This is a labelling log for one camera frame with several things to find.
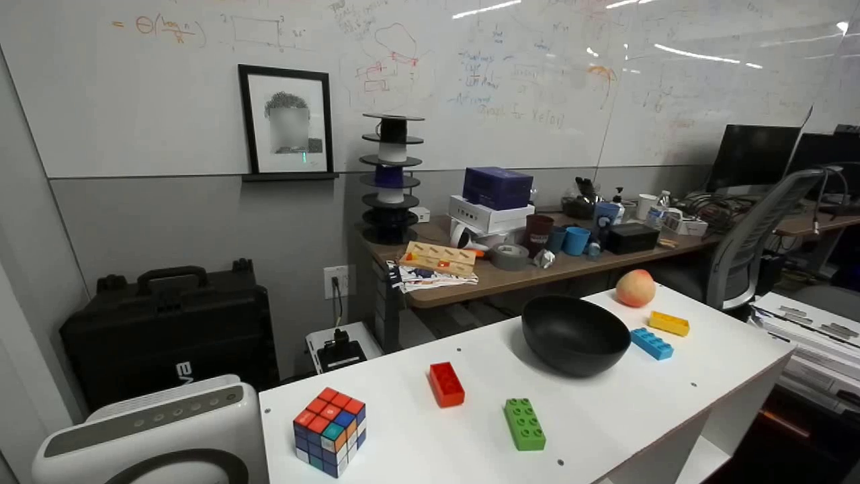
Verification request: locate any red toy brick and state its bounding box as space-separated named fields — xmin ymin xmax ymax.
xmin=427 ymin=364 xmax=466 ymax=409

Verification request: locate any green toy brick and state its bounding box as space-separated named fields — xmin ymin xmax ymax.
xmin=503 ymin=399 xmax=545 ymax=453

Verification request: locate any blue toy brick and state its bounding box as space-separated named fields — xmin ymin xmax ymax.
xmin=631 ymin=329 xmax=675 ymax=360

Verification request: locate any yellow toy brick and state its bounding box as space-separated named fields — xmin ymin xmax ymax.
xmin=647 ymin=312 xmax=691 ymax=336

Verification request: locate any black bowl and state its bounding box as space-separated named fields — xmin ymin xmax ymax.
xmin=522 ymin=297 xmax=631 ymax=376

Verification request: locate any wooden puzzle board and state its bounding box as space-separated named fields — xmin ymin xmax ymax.
xmin=401 ymin=243 xmax=476 ymax=278

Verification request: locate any wooden desk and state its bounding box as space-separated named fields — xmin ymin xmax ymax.
xmin=355 ymin=237 xmax=718 ymax=351

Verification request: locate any white box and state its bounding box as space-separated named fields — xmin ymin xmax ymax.
xmin=448 ymin=198 xmax=534 ymax=237

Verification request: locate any stack of filament spools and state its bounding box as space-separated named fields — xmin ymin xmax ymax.
xmin=362 ymin=113 xmax=421 ymax=246

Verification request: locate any purple box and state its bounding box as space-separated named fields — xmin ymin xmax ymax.
xmin=462 ymin=167 xmax=532 ymax=210

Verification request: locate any dark brown cup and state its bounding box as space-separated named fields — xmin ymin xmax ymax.
xmin=527 ymin=215 xmax=553 ymax=243

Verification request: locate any white device on floor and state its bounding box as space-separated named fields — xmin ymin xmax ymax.
xmin=307 ymin=323 xmax=382 ymax=374

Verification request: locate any blue cup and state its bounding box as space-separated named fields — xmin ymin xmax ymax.
xmin=565 ymin=226 xmax=591 ymax=257

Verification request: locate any black box on desk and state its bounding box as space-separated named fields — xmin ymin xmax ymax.
xmin=604 ymin=224 xmax=659 ymax=257

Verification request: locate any framed picture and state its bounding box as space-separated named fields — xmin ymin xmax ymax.
xmin=236 ymin=64 xmax=334 ymax=177

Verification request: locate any white shelf table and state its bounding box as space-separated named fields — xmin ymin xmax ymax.
xmin=261 ymin=289 xmax=790 ymax=484

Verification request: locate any toy peach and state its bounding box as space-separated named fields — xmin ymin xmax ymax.
xmin=616 ymin=269 xmax=655 ymax=306

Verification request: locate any Rubik's cube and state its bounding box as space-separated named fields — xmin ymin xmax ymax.
xmin=294 ymin=387 xmax=368 ymax=479

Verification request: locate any black hard case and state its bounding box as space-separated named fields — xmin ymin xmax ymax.
xmin=60 ymin=258 xmax=280 ymax=411

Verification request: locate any white air purifier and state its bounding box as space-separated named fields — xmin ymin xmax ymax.
xmin=32 ymin=374 xmax=263 ymax=484

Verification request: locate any grey office chair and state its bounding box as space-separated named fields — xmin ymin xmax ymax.
xmin=704 ymin=167 xmax=835 ymax=312

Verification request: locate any black computer monitor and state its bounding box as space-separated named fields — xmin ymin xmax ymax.
xmin=706 ymin=125 xmax=798 ymax=191

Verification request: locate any grey duct tape roll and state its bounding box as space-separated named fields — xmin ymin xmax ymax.
xmin=489 ymin=243 xmax=529 ymax=272

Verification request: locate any wall power outlet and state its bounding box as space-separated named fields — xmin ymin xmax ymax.
xmin=323 ymin=267 xmax=353 ymax=300

